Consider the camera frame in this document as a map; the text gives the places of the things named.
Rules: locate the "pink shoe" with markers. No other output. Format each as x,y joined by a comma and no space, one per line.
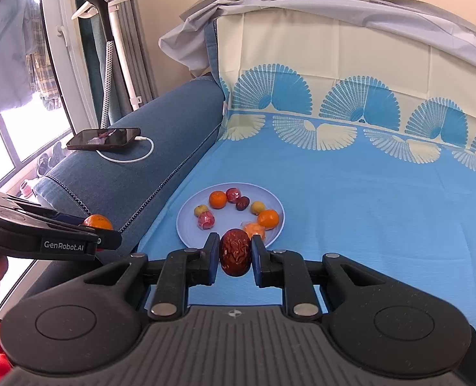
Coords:
26,189

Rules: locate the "black smartphone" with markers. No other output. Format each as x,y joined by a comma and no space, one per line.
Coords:
103,137

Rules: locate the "white steamer stand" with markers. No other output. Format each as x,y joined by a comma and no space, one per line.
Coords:
121,48

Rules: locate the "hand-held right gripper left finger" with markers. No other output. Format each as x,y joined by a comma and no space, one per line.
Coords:
212,257

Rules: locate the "grey blue quilt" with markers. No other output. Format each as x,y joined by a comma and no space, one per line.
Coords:
342,4

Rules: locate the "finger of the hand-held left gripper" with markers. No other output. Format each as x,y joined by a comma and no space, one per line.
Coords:
109,240
67,218

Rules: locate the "red plastic fruit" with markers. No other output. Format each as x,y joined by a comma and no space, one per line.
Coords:
233,194
206,221

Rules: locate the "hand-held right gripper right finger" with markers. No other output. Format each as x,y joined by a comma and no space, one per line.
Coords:
257,261

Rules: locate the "white window frame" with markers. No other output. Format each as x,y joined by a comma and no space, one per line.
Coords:
67,68

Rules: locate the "blue denim sofa armrest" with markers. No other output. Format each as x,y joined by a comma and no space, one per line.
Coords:
161,120

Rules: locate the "hanging grey jacket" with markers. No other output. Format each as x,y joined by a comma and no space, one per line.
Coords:
0,48

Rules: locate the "small orange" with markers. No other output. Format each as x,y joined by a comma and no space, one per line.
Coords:
97,222
217,199

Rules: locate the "plastic peeled orange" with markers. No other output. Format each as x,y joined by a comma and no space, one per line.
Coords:
254,231

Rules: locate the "tan longan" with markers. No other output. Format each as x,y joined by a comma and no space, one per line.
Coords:
258,208
201,210

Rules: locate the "grey curtain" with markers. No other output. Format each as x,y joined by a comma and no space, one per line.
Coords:
141,28

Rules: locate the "large orange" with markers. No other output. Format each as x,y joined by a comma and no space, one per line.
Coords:
269,218

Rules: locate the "blue printed bedsheet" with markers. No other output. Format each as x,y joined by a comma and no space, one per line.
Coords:
362,189

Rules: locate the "hanging plaid shirt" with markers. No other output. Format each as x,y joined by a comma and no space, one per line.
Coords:
44,80

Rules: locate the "pale blue plate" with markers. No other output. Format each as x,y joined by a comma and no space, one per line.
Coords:
189,229

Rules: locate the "wrinkled red date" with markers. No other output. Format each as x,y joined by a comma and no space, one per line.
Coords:
242,204
235,252

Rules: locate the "dark shoes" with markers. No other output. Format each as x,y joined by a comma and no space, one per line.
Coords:
50,161

